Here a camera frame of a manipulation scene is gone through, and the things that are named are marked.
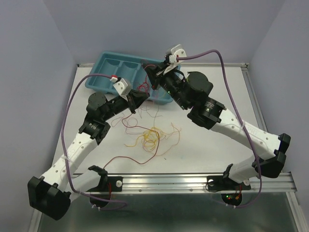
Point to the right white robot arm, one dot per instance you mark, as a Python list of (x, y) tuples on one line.
[(193, 93)]

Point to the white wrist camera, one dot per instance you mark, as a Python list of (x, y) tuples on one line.
[(171, 57), (123, 87)]

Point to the teal compartment tray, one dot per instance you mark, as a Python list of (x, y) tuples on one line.
[(130, 68)]

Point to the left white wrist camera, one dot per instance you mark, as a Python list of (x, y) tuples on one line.
[(123, 87)]

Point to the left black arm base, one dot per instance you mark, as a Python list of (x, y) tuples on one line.
[(97, 183)]

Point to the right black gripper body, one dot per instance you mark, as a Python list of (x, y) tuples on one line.
[(169, 81)]

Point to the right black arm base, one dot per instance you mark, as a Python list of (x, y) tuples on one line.
[(233, 197)]

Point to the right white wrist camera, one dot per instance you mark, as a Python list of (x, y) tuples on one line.
[(171, 57)]

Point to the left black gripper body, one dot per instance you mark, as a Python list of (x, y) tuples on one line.
[(120, 104)]

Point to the aluminium mounting rail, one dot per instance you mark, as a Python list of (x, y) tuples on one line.
[(135, 184)]

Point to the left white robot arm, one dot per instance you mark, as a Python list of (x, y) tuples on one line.
[(53, 192)]

